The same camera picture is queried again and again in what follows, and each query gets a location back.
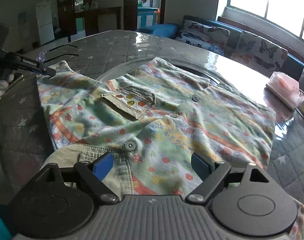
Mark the butterfly cushion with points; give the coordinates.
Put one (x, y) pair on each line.
(206, 37)
(259, 54)

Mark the blue sofa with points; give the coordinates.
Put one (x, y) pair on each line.
(292, 66)

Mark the left butterfly cushion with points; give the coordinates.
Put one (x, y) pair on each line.
(206, 37)

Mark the colourful patterned child's shirt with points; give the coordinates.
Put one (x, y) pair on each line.
(153, 119)

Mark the dark wooden cabinet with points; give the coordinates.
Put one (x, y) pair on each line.
(90, 16)

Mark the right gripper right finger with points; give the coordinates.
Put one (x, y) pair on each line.
(225, 184)

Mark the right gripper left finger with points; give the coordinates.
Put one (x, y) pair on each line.
(90, 179)

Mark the blue white small cabinet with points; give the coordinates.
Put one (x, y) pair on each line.
(146, 16)

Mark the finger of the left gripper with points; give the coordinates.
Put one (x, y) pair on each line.
(18, 61)

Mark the pink item in plastic bag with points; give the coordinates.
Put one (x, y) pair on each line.
(286, 89)

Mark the white refrigerator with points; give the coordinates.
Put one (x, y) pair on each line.
(44, 22)

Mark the right butterfly cushion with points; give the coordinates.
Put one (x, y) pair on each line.
(259, 54)

